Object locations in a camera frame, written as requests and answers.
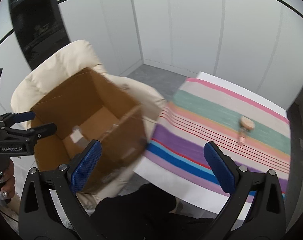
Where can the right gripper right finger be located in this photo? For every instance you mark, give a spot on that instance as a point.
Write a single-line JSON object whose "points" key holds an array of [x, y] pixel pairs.
{"points": [[266, 216]]}

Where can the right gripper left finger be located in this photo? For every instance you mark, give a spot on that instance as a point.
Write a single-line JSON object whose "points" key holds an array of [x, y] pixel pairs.
{"points": [[38, 217]]}

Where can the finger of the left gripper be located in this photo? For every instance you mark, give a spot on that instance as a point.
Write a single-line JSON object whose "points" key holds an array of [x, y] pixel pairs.
{"points": [[22, 117], [44, 131]]}

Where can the clear bottle pink cap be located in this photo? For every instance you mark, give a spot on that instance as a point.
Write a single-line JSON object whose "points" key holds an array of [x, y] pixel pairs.
{"points": [[242, 136]]}

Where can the person's left hand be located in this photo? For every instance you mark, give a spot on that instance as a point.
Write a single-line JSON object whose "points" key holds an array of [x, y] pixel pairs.
{"points": [[8, 181]]}

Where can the brown cardboard box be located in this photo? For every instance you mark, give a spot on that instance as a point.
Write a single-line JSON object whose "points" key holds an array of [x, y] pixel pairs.
{"points": [[104, 112]]}

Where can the cream padded chair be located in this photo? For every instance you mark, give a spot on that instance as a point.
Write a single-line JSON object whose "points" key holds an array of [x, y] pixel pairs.
{"points": [[67, 62]]}

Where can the colourful striped cloth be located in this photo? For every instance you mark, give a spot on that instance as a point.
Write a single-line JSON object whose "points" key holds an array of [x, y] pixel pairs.
{"points": [[202, 111]]}

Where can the beige powder puff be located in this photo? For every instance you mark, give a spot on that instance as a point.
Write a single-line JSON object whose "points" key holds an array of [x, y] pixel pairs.
{"points": [[246, 123]]}

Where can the person's black trouser legs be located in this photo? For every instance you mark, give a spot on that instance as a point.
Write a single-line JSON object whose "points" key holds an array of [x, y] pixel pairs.
{"points": [[145, 214]]}

